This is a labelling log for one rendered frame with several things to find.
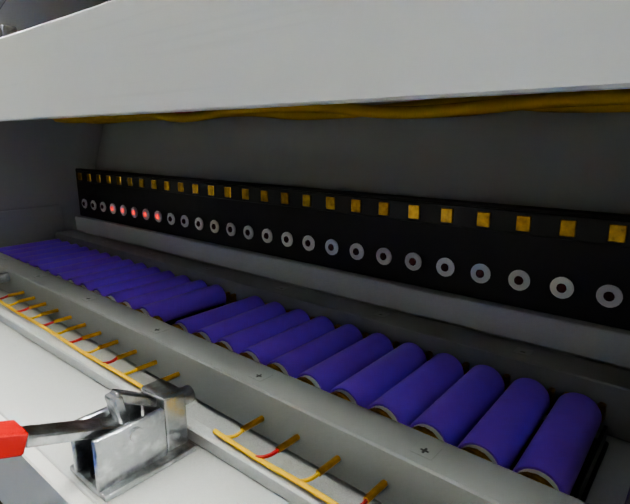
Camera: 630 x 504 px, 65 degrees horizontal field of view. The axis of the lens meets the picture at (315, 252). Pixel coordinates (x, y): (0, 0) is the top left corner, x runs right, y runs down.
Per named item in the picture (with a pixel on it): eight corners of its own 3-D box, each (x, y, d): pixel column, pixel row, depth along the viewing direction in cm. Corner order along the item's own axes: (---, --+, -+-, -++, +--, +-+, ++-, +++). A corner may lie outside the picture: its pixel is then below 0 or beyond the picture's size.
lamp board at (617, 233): (642, 336, 22) (660, 219, 21) (77, 215, 56) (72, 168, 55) (645, 330, 23) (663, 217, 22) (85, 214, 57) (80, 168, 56)
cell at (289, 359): (363, 357, 29) (289, 402, 24) (338, 348, 30) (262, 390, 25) (364, 327, 28) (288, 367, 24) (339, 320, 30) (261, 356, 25)
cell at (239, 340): (311, 339, 31) (233, 376, 27) (290, 331, 33) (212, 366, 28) (311, 311, 31) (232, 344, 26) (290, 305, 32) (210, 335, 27)
